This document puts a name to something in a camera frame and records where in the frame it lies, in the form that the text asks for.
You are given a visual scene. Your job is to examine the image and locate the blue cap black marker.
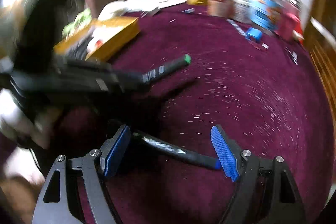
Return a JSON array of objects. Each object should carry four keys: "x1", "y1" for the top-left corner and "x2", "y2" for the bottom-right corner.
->
[{"x1": 133, "y1": 132, "x2": 222, "y2": 170}]

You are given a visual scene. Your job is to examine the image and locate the green cap black marker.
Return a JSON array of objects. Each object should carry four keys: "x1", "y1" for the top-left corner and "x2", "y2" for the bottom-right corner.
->
[{"x1": 142, "y1": 54, "x2": 191, "y2": 84}]

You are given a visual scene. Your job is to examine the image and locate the yellow gift box tray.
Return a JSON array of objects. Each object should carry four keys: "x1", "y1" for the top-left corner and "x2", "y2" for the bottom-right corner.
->
[{"x1": 54, "y1": 16, "x2": 140, "y2": 61}]

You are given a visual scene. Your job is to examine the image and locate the burgundy table cloth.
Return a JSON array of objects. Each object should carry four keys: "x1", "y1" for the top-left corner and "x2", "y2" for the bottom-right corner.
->
[{"x1": 60, "y1": 5, "x2": 334, "y2": 223}]

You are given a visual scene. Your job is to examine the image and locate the white papers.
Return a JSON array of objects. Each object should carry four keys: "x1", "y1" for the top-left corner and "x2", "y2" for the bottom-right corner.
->
[{"x1": 98, "y1": 0, "x2": 187, "y2": 20}]

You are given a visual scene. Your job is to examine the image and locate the blue small box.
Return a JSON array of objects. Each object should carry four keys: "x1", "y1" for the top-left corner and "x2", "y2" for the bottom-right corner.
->
[{"x1": 246, "y1": 27, "x2": 263, "y2": 43}]

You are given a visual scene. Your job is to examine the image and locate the pink water bottle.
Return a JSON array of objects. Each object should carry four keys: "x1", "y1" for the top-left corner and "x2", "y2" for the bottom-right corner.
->
[{"x1": 276, "y1": 12, "x2": 300, "y2": 42}]

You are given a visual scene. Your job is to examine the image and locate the white lid jar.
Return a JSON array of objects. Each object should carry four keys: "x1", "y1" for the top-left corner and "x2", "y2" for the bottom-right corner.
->
[{"x1": 232, "y1": 0, "x2": 251, "y2": 23}]

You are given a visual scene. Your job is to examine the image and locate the brown round tin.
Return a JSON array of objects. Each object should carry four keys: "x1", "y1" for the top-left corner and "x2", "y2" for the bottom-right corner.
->
[{"x1": 207, "y1": 0, "x2": 233, "y2": 18}]

